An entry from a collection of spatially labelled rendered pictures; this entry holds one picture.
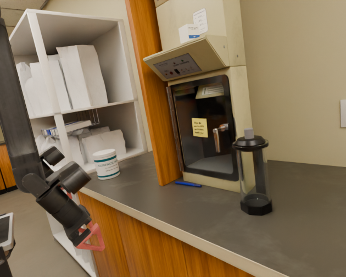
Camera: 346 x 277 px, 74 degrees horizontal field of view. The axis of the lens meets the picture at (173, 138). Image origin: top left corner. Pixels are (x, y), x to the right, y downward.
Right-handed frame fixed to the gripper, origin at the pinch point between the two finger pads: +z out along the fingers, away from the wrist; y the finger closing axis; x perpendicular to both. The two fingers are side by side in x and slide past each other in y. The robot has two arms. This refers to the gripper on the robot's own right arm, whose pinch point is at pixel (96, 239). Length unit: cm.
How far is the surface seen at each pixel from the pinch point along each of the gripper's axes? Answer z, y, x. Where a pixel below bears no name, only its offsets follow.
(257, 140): 4, -20, -50
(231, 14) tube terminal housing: -28, -5, -78
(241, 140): 2, -16, -48
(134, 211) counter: 14.1, 17.9, -13.9
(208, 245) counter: 16.7, -17.5, -19.9
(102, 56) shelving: -41, 156, -94
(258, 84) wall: 11, 13, -99
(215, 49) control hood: -22, -7, -62
